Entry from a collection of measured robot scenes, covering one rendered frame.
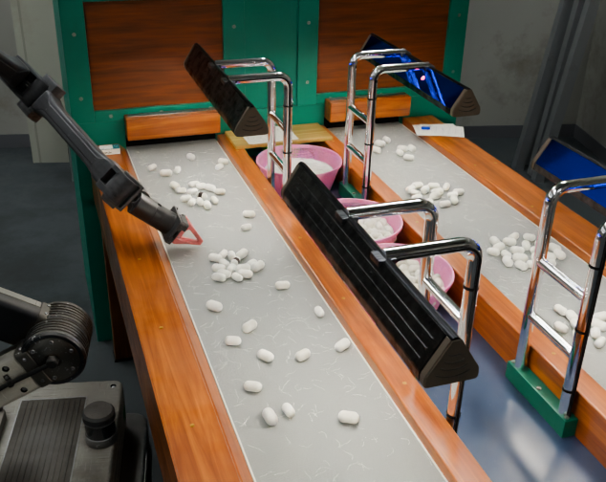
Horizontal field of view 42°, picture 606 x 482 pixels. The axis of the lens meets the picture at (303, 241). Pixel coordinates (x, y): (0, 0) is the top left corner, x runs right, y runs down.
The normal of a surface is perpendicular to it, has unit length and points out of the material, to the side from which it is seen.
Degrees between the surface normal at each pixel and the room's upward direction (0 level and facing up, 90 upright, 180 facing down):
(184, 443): 0
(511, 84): 90
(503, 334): 90
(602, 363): 0
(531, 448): 0
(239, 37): 90
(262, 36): 90
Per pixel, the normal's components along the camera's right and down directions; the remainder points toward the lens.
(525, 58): 0.11, 0.46
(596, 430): -0.95, 0.13
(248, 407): 0.02, -0.89
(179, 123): 0.32, 0.44
